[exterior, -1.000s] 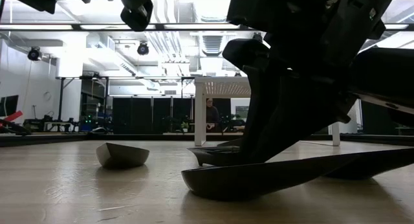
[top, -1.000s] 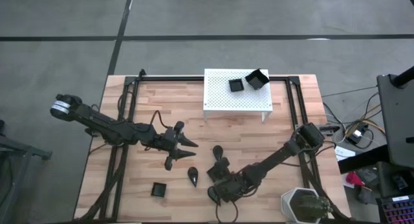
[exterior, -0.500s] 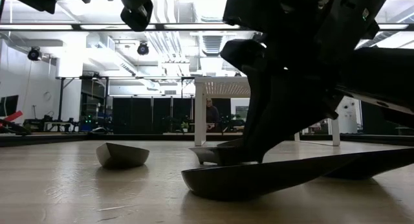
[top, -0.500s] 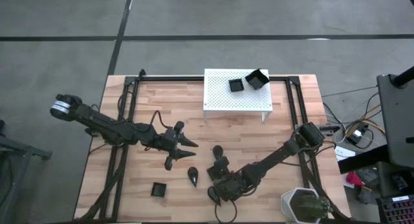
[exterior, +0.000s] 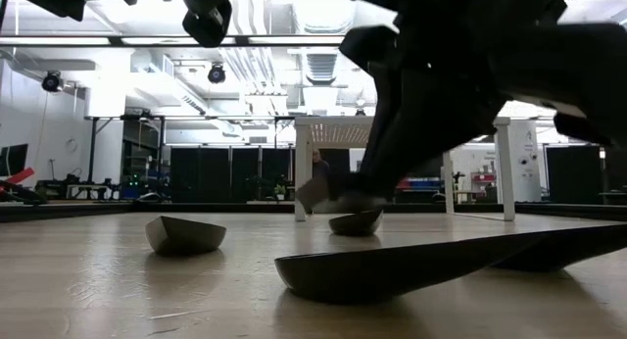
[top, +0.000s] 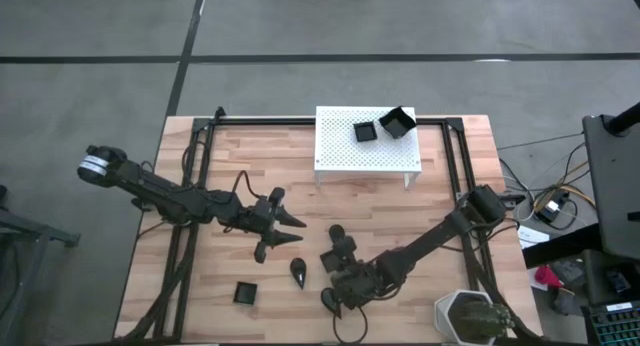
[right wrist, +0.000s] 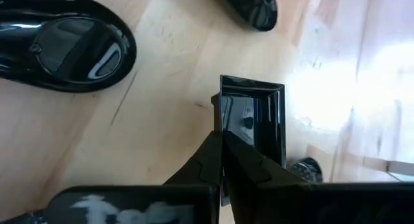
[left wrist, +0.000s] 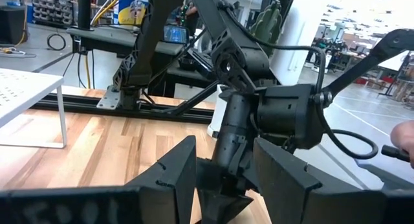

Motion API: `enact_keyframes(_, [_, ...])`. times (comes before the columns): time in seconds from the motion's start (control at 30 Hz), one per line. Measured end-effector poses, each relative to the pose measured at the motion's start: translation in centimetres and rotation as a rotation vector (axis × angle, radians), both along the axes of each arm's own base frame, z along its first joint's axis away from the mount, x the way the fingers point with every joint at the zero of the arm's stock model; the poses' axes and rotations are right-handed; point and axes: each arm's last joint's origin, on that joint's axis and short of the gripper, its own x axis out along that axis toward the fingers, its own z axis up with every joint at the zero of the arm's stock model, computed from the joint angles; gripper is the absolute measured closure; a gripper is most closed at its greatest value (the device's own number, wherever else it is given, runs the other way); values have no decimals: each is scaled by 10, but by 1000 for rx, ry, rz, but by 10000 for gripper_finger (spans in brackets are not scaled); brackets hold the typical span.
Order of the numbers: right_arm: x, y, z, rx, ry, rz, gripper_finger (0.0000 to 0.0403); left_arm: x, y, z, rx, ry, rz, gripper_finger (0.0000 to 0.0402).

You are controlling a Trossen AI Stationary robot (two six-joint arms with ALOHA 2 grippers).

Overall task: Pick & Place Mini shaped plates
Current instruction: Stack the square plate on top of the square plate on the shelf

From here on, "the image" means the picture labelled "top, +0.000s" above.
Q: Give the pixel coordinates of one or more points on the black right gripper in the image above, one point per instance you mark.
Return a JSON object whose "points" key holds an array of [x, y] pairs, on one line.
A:
{"points": [[362, 286]]}

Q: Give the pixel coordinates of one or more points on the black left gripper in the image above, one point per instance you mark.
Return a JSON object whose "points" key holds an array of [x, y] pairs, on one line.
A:
{"points": [[255, 218]]}

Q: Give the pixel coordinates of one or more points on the small black square plate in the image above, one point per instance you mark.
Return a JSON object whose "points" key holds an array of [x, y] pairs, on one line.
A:
{"points": [[245, 293], [327, 262], [364, 131]]}

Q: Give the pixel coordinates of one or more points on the black teardrop plate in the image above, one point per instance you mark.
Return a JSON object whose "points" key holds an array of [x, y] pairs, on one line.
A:
{"points": [[298, 271], [328, 304], [336, 231]]}

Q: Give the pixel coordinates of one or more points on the black fluted square bowl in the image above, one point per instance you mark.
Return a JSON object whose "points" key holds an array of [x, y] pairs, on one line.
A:
{"points": [[397, 123]]}

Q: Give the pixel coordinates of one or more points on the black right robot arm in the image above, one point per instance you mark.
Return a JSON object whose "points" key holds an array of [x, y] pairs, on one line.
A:
{"points": [[430, 241]]}

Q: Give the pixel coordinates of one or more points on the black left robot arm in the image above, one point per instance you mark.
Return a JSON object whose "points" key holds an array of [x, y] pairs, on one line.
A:
{"points": [[165, 198]]}

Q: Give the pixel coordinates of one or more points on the white perforated metal shelf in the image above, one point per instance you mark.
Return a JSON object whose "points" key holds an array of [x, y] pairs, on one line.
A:
{"points": [[340, 156]]}

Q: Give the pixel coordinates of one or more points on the white hexagonal plant pot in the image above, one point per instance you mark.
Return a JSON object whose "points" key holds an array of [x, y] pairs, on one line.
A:
{"points": [[441, 316]]}

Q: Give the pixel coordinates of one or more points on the green cactus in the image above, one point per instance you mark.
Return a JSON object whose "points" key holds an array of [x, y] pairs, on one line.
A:
{"points": [[480, 318]]}

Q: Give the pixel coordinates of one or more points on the white paper sheet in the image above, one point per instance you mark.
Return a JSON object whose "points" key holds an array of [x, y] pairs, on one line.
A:
{"points": [[530, 235]]}

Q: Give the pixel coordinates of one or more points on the red object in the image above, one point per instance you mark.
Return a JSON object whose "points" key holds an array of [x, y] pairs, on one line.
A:
{"points": [[546, 276]]}

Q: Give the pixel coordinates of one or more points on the small electronics box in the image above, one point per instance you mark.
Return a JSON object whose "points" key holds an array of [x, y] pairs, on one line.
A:
{"points": [[550, 208]]}

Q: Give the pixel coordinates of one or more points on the grey metal stand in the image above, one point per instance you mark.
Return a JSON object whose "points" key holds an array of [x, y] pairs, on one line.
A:
{"points": [[30, 231]]}

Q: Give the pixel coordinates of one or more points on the backlit keyboard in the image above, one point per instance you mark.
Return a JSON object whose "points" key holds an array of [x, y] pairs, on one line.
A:
{"points": [[615, 328]]}

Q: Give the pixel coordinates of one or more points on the dark grey desk panel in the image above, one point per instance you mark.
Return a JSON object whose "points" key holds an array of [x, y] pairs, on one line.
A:
{"points": [[612, 196]]}

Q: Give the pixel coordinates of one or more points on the black pole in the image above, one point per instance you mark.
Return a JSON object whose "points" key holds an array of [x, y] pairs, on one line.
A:
{"points": [[625, 120]]}

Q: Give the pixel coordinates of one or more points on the black aluminium rig frame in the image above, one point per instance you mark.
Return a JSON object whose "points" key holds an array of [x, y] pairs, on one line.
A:
{"points": [[260, 121]]}

